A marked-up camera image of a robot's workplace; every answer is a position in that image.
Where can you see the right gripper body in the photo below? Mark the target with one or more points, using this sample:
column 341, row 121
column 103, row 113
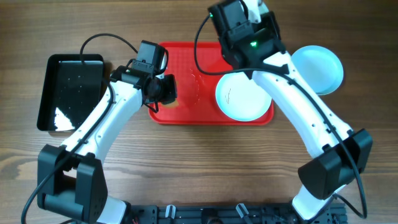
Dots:
column 275, row 32

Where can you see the green and orange sponge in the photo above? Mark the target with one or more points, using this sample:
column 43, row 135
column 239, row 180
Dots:
column 173, row 104

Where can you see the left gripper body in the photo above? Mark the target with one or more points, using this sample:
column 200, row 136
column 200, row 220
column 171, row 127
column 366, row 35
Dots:
column 165, row 89

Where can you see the light blue plate back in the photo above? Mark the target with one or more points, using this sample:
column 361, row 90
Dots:
column 320, row 67

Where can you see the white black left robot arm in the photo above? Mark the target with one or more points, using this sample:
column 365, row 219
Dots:
column 70, row 177

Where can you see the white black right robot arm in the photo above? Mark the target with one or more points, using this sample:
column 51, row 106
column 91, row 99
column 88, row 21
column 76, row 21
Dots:
column 251, row 43

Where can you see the red serving tray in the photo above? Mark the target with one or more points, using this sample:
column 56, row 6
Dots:
column 196, row 94

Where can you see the black water tray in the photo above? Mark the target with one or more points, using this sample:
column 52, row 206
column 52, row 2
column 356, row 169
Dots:
column 72, row 89

